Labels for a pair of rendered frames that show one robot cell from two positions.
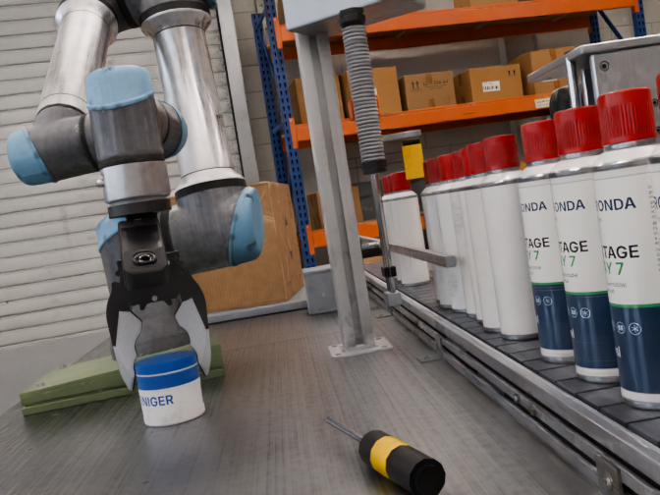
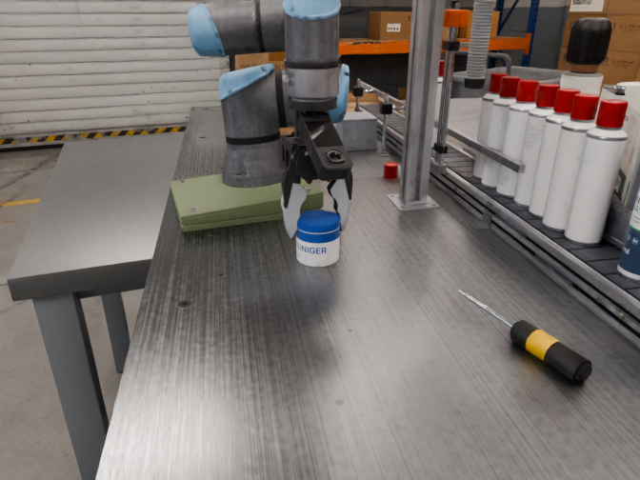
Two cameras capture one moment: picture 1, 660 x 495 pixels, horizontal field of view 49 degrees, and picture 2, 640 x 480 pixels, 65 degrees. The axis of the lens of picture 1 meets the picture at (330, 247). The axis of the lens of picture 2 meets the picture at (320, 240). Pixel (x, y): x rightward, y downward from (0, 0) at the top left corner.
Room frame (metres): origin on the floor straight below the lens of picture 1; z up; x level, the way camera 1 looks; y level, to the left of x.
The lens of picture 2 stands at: (0.10, 0.29, 1.20)
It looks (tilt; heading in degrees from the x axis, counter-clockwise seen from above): 25 degrees down; 353
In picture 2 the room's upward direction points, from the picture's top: straight up
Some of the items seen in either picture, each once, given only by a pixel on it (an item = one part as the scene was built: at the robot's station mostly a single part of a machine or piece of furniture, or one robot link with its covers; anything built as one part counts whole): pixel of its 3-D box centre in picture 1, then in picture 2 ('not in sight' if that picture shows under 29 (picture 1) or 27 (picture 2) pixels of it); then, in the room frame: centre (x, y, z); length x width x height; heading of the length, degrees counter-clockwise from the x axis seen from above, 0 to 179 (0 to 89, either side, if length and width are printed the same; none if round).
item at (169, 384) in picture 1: (170, 387); (317, 237); (0.83, 0.21, 0.87); 0.07 x 0.07 x 0.07
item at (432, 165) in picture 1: (448, 232); (502, 133); (1.00, -0.16, 0.98); 0.05 x 0.05 x 0.20
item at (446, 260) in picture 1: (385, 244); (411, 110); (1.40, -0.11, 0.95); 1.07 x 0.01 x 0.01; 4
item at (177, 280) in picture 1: (147, 254); (310, 138); (0.85, 0.21, 1.02); 0.09 x 0.08 x 0.12; 13
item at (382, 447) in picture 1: (370, 445); (512, 326); (0.58, -0.01, 0.84); 0.20 x 0.03 x 0.03; 21
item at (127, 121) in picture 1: (125, 118); (311, 24); (0.85, 0.21, 1.18); 0.09 x 0.08 x 0.11; 176
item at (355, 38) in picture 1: (362, 92); (481, 20); (0.94, -0.07, 1.18); 0.04 x 0.04 x 0.21
